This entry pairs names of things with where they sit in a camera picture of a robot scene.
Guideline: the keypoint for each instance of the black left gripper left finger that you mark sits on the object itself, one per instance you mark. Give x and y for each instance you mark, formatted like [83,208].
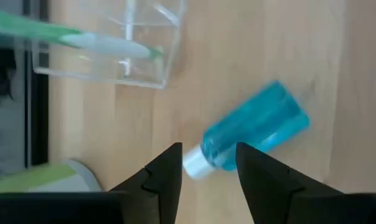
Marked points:
[163,186]

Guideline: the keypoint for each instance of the green toothbrush in clear wrapper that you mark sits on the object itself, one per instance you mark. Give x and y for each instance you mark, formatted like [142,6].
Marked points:
[107,45]

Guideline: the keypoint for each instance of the blue mouthwash bottle white cap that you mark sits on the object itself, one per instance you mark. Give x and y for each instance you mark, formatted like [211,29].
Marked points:
[256,124]

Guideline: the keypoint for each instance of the clear acrylic organizer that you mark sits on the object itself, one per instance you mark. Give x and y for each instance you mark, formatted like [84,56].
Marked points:
[169,31]

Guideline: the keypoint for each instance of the white wipes canister green label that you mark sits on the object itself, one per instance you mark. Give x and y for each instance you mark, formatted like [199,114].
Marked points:
[35,179]

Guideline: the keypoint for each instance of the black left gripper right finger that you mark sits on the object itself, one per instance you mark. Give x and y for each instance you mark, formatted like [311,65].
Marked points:
[262,186]

